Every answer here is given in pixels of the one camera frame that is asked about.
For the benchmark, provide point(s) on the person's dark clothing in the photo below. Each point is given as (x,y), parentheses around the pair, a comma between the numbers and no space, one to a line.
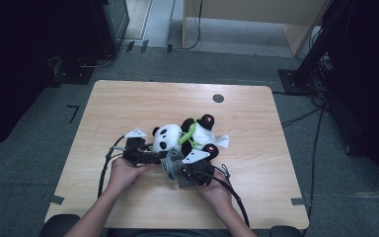
(177,234)

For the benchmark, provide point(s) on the black floor base plate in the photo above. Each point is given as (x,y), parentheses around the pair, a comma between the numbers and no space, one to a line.
(74,74)

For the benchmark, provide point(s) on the grey floor tape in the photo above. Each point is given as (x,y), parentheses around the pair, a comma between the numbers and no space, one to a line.
(55,199)
(298,201)

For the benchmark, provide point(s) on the black metal stand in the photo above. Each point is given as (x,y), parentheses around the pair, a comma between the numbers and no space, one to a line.
(312,59)

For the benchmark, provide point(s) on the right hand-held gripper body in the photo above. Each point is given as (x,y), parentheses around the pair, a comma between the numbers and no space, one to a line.
(199,173)

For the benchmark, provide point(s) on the grey cloth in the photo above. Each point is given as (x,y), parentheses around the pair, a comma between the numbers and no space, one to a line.
(172,166)

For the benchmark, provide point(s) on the panda plush toy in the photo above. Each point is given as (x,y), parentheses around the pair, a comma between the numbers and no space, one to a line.
(190,136)

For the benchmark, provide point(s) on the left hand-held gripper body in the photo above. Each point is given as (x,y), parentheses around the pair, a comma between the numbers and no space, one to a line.
(136,154)

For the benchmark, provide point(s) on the person's left hand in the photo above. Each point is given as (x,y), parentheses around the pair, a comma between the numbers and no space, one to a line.
(126,174)

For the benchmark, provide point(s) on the dark curtain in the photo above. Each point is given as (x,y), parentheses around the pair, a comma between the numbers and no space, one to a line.
(371,82)
(13,65)

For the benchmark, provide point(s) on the dark round table grommet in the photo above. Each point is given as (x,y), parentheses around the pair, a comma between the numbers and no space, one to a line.
(218,98)

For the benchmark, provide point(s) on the black angled floor tape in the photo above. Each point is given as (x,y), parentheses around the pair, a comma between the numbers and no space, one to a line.
(75,110)

